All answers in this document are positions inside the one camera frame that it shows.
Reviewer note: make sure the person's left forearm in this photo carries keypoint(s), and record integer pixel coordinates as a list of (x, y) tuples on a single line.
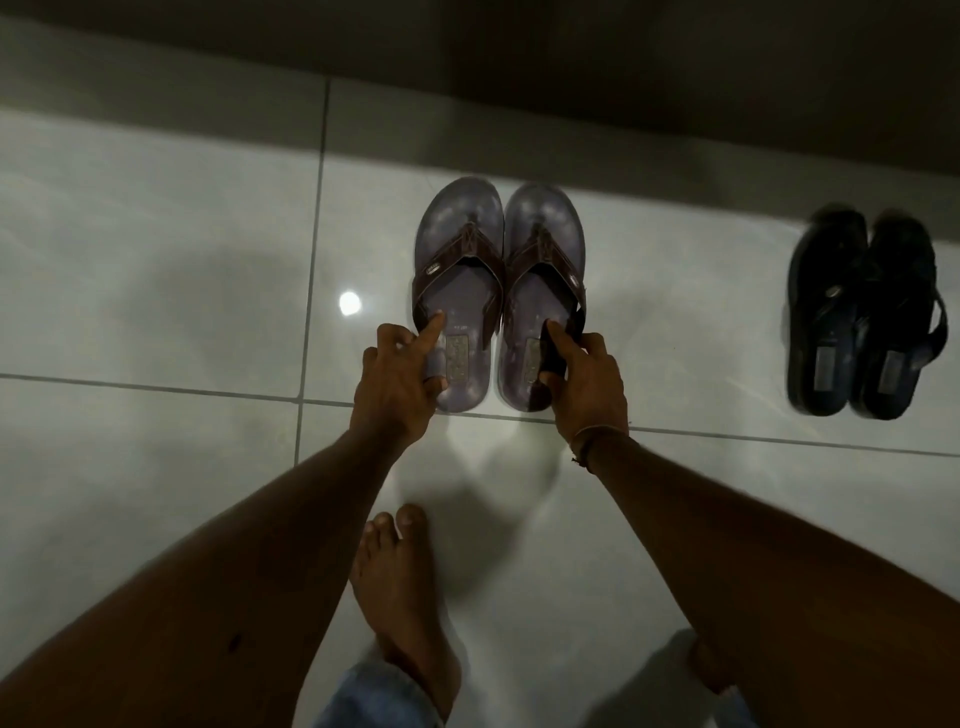
[(202, 592)]

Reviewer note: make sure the person's left foot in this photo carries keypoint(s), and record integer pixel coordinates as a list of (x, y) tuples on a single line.
[(397, 592)]

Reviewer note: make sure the dark wrist thread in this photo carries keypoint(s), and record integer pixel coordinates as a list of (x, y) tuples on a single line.
[(581, 446)]

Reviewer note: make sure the person's jeans leg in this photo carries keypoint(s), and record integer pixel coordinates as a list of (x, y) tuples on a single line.
[(735, 712), (375, 701)]

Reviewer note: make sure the person's right forearm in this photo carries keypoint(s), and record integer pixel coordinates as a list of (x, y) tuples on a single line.
[(795, 592)]

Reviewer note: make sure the person's right jeans leg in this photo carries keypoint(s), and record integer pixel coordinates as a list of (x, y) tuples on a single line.
[(735, 712)]

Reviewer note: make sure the black sandal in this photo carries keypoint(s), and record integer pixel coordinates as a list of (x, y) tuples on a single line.
[(825, 300), (896, 300)]

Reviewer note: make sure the person's left jeans leg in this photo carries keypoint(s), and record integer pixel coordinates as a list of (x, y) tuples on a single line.
[(375, 701)]

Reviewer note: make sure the person's left hand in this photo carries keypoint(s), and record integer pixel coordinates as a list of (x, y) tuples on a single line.
[(394, 394)]

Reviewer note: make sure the person's right hand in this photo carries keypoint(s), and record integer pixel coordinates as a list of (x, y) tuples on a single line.
[(592, 390)]

